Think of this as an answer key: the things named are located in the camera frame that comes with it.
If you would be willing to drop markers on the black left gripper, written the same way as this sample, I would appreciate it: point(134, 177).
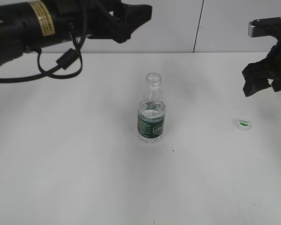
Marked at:
point(102, 19)

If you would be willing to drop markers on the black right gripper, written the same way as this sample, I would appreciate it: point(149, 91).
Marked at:
point(255, 73)

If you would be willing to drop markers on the white green bottle cap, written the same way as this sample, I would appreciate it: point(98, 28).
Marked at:
point(243, 125)

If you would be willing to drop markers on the clear Cestbon water bottle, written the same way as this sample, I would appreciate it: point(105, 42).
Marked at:
point(151, 110)

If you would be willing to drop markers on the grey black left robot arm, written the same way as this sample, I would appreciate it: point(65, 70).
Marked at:
point(33, 24)

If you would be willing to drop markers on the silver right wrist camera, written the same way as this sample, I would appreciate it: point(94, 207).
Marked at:
point(265, 27)

